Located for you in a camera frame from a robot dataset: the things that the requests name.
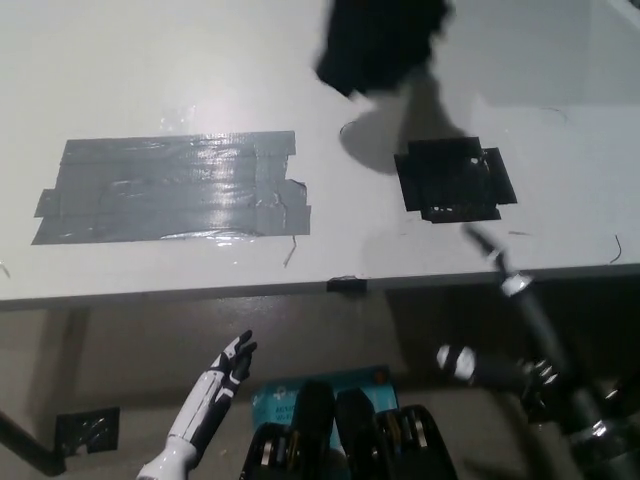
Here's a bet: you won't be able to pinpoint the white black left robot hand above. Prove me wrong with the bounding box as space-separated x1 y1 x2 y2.
166 329 259 450

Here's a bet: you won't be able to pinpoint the black t-shirt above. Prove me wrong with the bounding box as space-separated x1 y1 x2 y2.
313 0 454 97

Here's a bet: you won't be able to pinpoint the black ribbed robot torso blocks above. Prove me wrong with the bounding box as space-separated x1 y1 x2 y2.
239 380 462 480

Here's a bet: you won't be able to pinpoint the blue box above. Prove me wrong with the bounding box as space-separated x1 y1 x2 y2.
249 365 399 437

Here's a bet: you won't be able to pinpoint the black tape patch on floor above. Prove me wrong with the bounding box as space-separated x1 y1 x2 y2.
54 406 122 457

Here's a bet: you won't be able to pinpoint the white table leg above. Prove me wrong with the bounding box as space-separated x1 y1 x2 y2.
33 305 92 404

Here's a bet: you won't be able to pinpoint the black metal table brace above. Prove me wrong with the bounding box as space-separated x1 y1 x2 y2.
0 409 68 477

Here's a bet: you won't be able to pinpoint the small black tape strip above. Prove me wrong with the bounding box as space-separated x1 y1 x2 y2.
326 275 369 294

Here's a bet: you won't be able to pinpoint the black tape square patch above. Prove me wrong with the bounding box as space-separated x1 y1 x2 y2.
393 135 519 225

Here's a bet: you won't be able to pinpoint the grey duct tape patch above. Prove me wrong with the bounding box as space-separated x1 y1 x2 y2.
31 130 312 247

